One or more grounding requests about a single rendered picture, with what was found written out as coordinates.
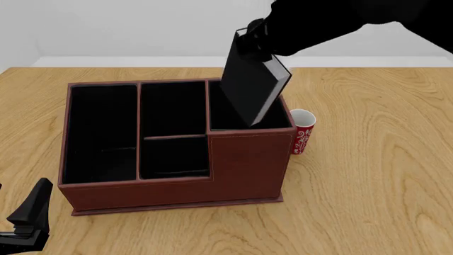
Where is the black book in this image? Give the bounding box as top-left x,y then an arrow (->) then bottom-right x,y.
219,28 -> 294,129

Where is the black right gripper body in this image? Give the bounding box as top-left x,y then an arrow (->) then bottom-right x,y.
246,18 -> 269,37

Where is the red mug with white pattern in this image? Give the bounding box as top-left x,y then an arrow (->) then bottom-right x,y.
289,108 -> 317,156

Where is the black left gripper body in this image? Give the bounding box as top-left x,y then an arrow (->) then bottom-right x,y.
0,224 -> 51,253

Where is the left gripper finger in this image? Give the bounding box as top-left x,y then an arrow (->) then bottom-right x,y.
6,177 -> 55,232

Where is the red-brown desk caddy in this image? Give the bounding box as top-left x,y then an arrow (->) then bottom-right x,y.
57,77 -> 298,217

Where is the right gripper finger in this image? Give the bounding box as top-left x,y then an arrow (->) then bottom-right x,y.
236,32 -> 274,63

